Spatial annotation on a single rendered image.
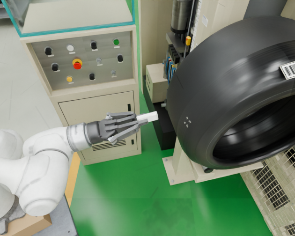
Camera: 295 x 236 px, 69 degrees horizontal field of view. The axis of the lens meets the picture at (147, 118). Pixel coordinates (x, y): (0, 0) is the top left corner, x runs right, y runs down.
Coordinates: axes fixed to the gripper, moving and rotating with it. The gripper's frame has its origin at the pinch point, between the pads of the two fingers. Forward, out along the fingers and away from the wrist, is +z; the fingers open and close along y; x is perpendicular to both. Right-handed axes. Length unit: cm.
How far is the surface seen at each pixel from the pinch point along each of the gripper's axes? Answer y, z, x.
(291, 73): -11.6, 37.1, -16.5
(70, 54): 61, -30, 7
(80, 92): 57, -34, 30
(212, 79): -2.5, 20.9, -12.2
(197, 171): -7.0, 16.9, 41.1
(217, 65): 0.8, 23.6, -14.0
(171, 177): 27, 9, 126
